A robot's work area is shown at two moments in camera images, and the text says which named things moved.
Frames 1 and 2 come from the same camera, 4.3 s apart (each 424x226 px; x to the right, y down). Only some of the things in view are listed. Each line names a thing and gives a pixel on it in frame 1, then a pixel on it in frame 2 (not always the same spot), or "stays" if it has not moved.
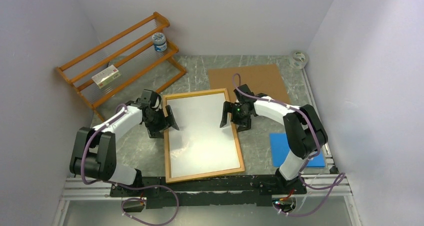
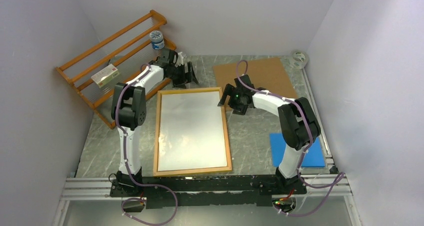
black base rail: (205, 191) stays
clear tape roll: (298, 60) stays
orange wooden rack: (137, 60) stays
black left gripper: (154, 131) → (186, 77)
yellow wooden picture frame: (203, 176) → (189, 171)
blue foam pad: (280, 149) stays
